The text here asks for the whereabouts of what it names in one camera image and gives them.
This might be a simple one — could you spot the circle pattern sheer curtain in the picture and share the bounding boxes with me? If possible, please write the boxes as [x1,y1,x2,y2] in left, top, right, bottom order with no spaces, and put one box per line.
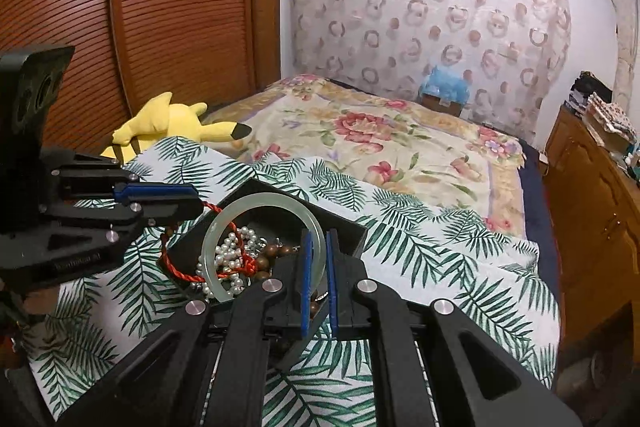
[284,0,574,148]

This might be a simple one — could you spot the floral bed blanket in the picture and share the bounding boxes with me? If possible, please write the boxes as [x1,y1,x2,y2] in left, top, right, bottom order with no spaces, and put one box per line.
[204,74,527,239]

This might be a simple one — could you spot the red cord bracelet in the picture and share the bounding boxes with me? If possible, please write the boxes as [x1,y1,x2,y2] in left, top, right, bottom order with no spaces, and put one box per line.
[157,201,259,283]

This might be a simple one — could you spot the small bottles group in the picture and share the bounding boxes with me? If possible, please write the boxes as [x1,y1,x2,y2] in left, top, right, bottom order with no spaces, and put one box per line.
[622,141,640,180]

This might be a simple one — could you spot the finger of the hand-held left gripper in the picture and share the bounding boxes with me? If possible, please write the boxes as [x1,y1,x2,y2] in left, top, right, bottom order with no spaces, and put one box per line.
[0,201,207,284]
[44,149,199,208]

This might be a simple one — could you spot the dark blue bed sheet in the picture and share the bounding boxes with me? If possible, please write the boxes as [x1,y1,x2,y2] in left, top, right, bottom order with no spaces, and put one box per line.
[517,146,557,290]

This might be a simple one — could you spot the black jewelry box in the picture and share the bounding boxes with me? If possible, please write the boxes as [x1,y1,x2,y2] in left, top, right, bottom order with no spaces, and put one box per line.
[164,176,369,374]

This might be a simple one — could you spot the brown wooden bead bracelet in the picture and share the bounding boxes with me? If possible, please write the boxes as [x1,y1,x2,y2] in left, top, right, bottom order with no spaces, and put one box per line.
[244,241,331,309]

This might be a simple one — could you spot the yellow plush toy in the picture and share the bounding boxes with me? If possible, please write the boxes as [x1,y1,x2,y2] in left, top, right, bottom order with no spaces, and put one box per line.
[99,91,254,160]

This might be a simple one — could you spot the dark folded clothes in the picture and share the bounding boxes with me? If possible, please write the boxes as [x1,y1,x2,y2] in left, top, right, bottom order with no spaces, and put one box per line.
[569,70,614,116]

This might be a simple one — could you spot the palm leaf print tablecloth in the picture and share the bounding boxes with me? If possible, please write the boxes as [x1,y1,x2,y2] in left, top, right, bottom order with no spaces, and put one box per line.
[22,136,559,427]

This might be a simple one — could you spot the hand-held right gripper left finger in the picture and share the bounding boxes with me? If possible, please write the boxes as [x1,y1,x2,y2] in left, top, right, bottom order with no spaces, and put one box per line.
[55,228,316,427]

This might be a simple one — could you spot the patterned folded cloth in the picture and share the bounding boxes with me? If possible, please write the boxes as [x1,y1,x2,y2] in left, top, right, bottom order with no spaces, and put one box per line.
[584,91,639,144]

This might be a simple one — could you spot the pale green jade bangle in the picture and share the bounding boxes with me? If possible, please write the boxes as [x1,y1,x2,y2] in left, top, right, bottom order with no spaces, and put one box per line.
[201,192,326,303]

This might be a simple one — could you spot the brown slatted wooden wardrobe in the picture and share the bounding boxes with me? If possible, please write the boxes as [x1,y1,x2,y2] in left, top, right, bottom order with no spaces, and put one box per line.
[0,0,284,154]

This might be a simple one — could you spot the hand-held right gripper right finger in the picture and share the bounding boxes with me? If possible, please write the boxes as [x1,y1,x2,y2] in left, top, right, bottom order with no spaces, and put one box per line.
[326,228,584,427]

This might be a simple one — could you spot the wooden cabinet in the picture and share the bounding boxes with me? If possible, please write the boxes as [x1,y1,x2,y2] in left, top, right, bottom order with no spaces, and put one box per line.
[542,104,640,354]

